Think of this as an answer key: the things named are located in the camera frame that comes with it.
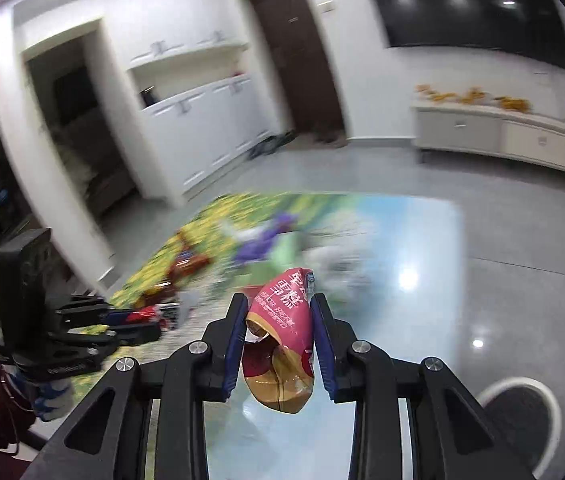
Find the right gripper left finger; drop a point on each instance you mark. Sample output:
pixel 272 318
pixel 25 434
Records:
pixel 106 435

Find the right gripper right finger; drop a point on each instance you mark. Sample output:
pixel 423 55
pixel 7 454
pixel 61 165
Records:
pixel 451 436

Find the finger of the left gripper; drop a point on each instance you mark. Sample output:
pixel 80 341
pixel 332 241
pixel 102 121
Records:
pixel 132 332

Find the pink snack wrapper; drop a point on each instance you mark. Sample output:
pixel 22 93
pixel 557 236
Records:
pixel 277 358

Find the white round trash bin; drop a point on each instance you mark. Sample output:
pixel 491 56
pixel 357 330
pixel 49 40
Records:
pixel 529 416

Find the left hand blue glove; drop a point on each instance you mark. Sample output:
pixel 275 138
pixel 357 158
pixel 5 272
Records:
pixel 48 401

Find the red snack wrapper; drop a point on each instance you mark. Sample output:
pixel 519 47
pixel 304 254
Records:
pixel 186 265

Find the purple crumpled wrapper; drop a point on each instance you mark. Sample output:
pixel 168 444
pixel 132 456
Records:
pixel 253 244

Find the white shoe cabinet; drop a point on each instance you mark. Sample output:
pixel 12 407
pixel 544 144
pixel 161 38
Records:
pixel 200 110

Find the dark brown entrance door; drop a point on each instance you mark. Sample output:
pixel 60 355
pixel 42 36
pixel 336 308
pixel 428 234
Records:
pixel 302 65

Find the white tv cabinet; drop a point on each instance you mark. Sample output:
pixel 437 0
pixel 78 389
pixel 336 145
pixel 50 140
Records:
pixel 489 131

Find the golden dragon ornament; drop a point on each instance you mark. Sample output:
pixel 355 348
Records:
pixel 473 96

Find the wall mounted black tv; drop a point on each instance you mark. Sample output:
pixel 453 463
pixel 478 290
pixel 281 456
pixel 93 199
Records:
pixel 529 28

